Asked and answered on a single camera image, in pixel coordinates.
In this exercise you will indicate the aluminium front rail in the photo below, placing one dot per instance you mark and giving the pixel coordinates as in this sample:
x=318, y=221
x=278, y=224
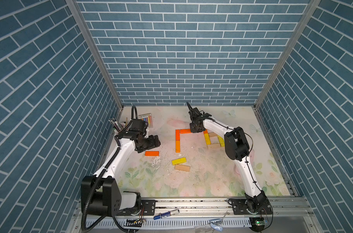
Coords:
x=288, y=206

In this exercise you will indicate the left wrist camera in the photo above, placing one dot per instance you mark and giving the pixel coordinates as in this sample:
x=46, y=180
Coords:
x=143, y=125

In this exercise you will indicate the amber orange block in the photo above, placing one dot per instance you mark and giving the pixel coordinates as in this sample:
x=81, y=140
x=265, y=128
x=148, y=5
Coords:
x=177, y=146

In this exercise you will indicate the blue white tape dispenser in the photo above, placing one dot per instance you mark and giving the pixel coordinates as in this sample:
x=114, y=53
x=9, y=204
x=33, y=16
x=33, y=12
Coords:
x=215, y=224

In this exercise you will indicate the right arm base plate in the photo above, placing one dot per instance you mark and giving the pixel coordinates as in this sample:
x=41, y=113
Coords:
x=241, y=207

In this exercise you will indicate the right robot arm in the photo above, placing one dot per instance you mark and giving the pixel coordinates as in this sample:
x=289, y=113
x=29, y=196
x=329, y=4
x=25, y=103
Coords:
x=237, y=149

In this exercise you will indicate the blue screwdriver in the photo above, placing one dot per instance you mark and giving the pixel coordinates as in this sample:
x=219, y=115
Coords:
x=166, y=214

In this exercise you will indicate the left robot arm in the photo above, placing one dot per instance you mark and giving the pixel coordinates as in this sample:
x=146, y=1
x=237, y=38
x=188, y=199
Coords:
x=100, y=194

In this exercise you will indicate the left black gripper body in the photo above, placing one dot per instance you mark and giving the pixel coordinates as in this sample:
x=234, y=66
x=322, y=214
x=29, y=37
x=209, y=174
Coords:
x=148, y=142

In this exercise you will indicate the pink plastic tray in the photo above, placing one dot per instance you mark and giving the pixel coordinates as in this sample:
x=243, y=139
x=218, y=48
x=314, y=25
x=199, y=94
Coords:
x=251, y=157

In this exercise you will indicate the pink pen holder cup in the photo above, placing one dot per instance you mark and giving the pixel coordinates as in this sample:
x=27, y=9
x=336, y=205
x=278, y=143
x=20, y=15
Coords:
x=118, y=127

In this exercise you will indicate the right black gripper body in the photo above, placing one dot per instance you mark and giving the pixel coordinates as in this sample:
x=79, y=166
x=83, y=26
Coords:
x=193, y=129

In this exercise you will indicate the green led circuit board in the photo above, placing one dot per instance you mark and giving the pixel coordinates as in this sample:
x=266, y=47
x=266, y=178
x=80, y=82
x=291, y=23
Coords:
x=257, y=224

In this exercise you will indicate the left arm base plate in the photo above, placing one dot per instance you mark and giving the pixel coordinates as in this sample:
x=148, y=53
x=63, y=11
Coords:
x=145, y=207

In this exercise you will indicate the highlighter marker pack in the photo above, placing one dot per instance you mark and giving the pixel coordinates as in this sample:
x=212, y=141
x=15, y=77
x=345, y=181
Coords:
x=147, y=118

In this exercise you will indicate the yellow block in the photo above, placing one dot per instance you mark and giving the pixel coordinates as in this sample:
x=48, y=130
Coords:
x=207, y=139
x=221, y=141
x=179, y=161

